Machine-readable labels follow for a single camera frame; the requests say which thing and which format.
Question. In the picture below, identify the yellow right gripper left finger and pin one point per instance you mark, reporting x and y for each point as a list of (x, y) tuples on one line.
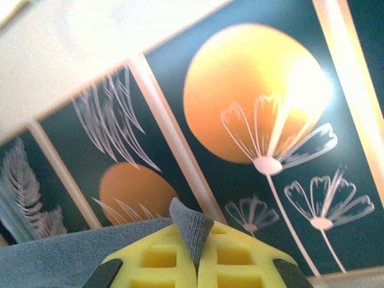
[(156, 264)]

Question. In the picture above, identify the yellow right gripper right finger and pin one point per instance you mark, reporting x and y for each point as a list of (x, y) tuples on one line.
[(240, 264)]

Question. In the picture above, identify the dark grey t-shirt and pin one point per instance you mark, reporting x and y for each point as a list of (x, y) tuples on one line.
[(60, 255)]

